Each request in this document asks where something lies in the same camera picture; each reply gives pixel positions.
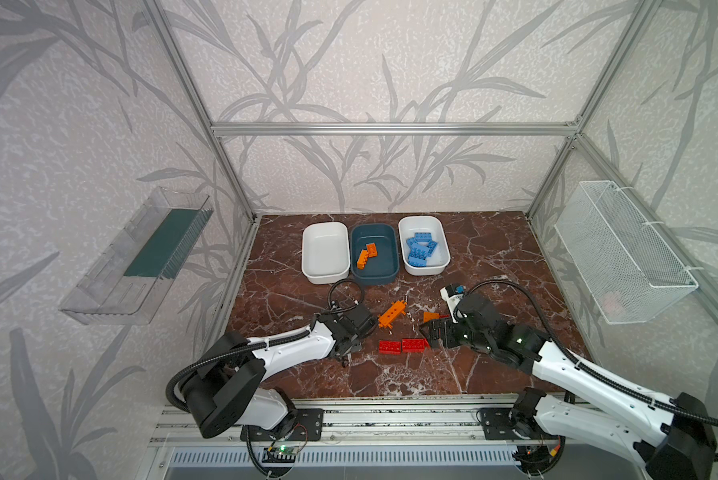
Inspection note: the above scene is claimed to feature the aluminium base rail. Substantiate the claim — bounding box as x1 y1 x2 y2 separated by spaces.
148 392 654 448

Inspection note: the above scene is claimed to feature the white wire mesh basket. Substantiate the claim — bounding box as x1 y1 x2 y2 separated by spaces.
555 180 699 325

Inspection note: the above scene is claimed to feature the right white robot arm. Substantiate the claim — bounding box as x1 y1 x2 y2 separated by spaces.
420 283 718 479

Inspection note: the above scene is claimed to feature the red lego brick middle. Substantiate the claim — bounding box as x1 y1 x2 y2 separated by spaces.
402 338 430 353

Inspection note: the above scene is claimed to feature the long orange lego brick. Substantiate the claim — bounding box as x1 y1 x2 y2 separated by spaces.
378 300 407 329

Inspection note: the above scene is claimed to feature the left green circuit board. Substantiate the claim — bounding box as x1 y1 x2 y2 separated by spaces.
262 445 298 464

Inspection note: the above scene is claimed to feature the aluminium cage frame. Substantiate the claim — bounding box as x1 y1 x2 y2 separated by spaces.
133 1 718 346

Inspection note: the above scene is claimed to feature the white plastic bin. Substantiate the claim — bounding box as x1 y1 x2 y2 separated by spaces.
398 215 451 276
301 221 351 285

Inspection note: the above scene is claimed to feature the red lego brick left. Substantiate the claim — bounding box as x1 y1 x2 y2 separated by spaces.
378 340 403 355

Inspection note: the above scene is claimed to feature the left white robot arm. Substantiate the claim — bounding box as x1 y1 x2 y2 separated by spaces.
165 278 378 440

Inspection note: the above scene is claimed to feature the left white plastic bin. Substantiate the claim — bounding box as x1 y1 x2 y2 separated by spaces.
301 221 351 285

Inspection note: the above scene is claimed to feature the right white plastic bin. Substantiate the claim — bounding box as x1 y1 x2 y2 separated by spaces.
398 215 451 276

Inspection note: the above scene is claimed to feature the clear plastic wall tray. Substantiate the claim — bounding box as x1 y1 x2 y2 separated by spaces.
59 187 214 326

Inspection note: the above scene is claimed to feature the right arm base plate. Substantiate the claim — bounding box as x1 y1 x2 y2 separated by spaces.
476 407 526 441

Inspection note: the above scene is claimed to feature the blue lego brick front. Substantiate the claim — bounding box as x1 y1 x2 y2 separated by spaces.
426 240 438 258

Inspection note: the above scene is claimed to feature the red lego brick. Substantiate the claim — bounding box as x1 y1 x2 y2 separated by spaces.
378 340 403 355
402 338 430 353

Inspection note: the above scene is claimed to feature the right wiring bundle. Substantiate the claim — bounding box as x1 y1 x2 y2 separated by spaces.
513 440 567 475

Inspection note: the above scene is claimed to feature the teal plastic bin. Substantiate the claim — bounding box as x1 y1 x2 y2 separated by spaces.
350 223 400 286

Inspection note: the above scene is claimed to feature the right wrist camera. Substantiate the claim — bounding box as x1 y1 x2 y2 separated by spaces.
440 284 467 323

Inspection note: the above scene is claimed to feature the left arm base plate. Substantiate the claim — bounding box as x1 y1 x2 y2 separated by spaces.
241 408 325 442

